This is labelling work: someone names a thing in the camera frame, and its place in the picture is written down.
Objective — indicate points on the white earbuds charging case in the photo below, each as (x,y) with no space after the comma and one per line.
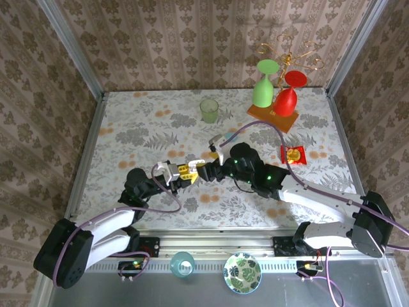
(195,164)

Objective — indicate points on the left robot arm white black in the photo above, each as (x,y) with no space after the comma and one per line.
(105,224)

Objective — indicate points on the green translucent cup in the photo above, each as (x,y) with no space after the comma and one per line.
(209,110)

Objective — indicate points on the orange rack base board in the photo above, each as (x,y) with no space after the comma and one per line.
(281,123)

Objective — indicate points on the red wine glass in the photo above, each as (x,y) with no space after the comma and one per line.
(286,100)

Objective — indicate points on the green wine glass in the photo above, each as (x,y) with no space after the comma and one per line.
(262,91)

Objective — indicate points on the teal plastic cup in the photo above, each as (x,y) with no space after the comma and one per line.
(182,264)

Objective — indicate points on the leaf pattern bowl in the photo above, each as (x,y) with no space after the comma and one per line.
(242,272)

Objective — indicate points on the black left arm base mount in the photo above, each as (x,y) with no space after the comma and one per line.
(151,246)

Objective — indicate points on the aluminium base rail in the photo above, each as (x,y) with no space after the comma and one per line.
(217,240)

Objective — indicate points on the aluminium table side rail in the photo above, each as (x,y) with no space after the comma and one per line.
(343,136)
(92,134)

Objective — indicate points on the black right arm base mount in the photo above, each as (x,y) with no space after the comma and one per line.
(282,246)

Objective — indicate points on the aluminium frame post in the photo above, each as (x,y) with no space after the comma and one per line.
(355,44)
(73,46)

